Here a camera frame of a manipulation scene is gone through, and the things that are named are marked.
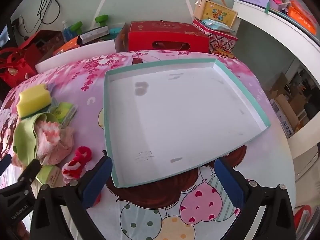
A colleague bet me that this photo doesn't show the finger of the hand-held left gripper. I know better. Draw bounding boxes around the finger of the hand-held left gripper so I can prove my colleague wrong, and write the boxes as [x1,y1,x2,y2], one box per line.
[0,153,13,176]
[17,158,42,186]

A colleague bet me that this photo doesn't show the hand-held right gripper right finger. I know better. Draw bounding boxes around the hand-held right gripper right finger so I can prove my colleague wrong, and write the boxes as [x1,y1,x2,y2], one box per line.
[214,156,297,240]

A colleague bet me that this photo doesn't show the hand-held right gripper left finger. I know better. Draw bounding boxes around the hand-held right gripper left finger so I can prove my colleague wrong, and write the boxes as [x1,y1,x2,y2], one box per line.
[29,150,113,240]

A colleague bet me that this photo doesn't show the red white scrunchie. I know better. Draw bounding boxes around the red white scrunchie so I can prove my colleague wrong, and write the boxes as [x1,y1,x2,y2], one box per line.
[62,146,93,180]

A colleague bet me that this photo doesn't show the light green cloth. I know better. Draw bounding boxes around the light green cloth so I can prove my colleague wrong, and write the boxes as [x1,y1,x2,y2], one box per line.
[13,112,60,165]

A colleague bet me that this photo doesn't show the pale pink cloth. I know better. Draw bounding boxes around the pale pink cloth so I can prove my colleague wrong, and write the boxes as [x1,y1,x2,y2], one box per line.
[37,126,75,167]

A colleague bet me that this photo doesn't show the yellow sponge with green base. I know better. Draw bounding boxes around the yellow sponge with green base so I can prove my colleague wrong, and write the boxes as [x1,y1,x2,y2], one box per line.
[16,84,52,119]

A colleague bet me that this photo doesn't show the white tray with teal rim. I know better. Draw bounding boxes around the white tray with teal rim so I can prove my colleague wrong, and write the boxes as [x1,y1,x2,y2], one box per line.
[103,58,272,188]

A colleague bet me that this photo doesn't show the green tissue packet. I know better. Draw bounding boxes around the green tissue packet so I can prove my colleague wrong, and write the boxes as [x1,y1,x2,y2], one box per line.
[51,101,78,128]
[35,166,62,188]

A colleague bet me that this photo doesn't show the red white package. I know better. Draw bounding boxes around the red white package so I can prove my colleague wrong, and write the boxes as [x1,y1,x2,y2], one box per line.
[294,204,313,236]

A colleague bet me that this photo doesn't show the brown cardboard boxes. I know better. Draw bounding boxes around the brown cardboard boxes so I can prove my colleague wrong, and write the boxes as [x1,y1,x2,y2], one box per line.
[269,72,308,138]

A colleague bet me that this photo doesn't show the small black screen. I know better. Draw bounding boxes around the small black screen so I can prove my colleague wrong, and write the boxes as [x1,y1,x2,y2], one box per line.
[0,25,12,48]

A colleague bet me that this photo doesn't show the dark red paper bag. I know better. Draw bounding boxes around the dark red paper bag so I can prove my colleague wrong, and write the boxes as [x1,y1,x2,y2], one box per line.
[17,30,65,65]

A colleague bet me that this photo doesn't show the orange cardboard box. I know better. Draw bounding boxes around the orange cardboard box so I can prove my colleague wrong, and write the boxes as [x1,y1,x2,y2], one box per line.
[53,36,83,57]

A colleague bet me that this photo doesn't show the blue plastic bottle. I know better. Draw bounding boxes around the blue plastic bottle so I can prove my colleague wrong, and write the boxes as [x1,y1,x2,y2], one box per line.
[61,20,73,43]

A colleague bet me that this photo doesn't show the red patterned tin box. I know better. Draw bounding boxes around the red patterned tin box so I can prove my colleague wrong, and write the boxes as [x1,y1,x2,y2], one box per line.
[192,19,238,55]

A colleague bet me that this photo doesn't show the teal plastic container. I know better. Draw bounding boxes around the teal plastic container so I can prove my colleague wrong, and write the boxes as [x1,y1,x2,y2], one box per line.
[110,27,125,39]

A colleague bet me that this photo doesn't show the red gift box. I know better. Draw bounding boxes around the red gift box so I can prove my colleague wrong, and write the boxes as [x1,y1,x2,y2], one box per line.
[115,21,210,53]

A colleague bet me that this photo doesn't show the blue wipes packet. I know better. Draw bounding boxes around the blue wipes packet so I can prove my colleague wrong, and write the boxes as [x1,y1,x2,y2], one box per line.
[201,19,235,33]

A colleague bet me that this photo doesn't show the white curved shelf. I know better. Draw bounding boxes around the white curved shelf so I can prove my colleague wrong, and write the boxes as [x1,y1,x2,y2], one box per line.
[232,0,320,180]

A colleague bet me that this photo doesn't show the orange packets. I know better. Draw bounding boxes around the orange packets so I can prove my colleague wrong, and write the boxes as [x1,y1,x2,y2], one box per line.
[287,0,317,34]

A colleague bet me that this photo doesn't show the black cable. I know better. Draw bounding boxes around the black cable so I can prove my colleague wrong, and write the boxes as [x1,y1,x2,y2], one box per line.
[37,0,62,25]

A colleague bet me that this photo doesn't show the yellow gift box with handle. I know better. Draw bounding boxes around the yellow gift box with handle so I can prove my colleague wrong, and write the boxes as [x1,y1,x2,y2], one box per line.
[194,0,238,28]

